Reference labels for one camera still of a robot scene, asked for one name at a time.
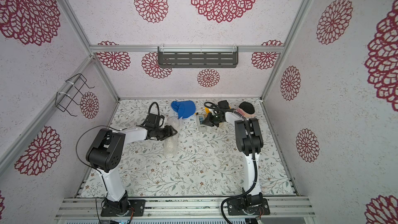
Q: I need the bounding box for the grey metal wall shelf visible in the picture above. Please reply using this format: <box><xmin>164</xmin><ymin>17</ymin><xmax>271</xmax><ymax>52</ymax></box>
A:
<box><xmin>157</xmin><ymin>46</ymin><xmax>238</xmax><ymax>68</ymax></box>

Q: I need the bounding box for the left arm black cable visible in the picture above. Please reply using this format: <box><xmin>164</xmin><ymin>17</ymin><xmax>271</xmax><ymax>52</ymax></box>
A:
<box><xmin>75</xmin><ymin>102</ymin><xmax>161</xmax><ymax>172</ymax></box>

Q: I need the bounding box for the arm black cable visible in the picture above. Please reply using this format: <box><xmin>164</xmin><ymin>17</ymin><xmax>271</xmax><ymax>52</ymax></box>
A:
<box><xmin>203</xmin><ymin>101</ymin><xmax>259</xmax><ymax>224</ymax></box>
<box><xmin>75</xmin><ymin>102</ymin><xmax>161</xmax><ymax>172</ymax></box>

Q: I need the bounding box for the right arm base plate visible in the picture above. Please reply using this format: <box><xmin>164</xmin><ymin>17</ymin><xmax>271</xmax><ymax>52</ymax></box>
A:
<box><xmin>227</xmin><ymin>196</ymin><xmax>271</xmax><ymax>216</ymax></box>

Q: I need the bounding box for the blue cloth hat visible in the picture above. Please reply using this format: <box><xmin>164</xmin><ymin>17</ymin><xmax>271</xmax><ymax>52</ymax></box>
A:
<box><xmin>171</xmin><ymin>101</ymin><xmax>196</xmax><ymax>119</ymax></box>

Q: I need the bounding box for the aluminium front rail frame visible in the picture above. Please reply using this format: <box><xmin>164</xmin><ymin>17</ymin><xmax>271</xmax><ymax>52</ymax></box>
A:
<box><xmin>55</xmin><ymin>196</ymin><xmax>316</xmax><ymax>220</ymax></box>

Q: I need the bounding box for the black wire wall rack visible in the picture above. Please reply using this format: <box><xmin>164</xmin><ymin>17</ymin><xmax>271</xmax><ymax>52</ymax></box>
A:
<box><xmin>55</xmin><ymin>73</ymin><xmax>95</xmax><ymax>117</ymax></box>

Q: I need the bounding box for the grey tape dispenser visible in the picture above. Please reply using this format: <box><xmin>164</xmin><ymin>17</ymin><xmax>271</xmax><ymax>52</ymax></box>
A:
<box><xmin>195</xmin><ymin>113</ymin><xmax>207</xmax><ymax>132</ymax></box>

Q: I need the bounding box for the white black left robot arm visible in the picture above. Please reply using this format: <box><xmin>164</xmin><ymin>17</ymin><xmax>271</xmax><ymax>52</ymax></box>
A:
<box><xmin>86</xmin><ymin>114</ymin><xmax>178</xmax><ymax>203</ymax></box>

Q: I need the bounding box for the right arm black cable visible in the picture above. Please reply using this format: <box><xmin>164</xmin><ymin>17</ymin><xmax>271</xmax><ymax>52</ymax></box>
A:
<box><xmin>203</xmin><ymin>101</ymin><xmax>259</xmax><ymax>224</ymax></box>

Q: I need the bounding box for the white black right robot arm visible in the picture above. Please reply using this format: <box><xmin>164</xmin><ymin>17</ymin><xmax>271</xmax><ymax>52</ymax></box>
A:
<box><xmin>203</xmin><ymin>100</ymin><xmax>264</xmax><ymax>206</ymax></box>

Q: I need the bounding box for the clear bubble wrap sheet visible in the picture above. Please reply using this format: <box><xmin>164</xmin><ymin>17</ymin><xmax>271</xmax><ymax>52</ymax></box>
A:
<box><xmin>163</xmin><ymin>117</ymin><xmax>180</xmax><ymax>159</ymax></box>

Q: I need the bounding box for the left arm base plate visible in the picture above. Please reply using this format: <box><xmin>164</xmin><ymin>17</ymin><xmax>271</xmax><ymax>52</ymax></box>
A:
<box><xmin>100</xmin><ymin>199</ymin><xmax>146</xmax><ymax>217</ymax></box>

